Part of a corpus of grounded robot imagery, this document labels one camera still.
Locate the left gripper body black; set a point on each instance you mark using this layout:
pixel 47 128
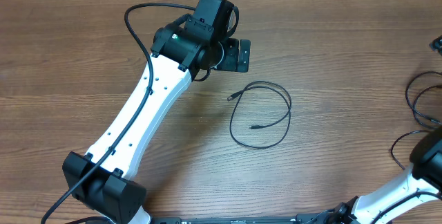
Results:
pixel 239 56

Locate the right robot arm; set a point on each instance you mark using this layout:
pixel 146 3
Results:
pixel 419 183

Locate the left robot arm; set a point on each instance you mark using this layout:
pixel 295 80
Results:
pixel 200 40

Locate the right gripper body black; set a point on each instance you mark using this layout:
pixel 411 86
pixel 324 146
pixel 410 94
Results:
pixel 437 44

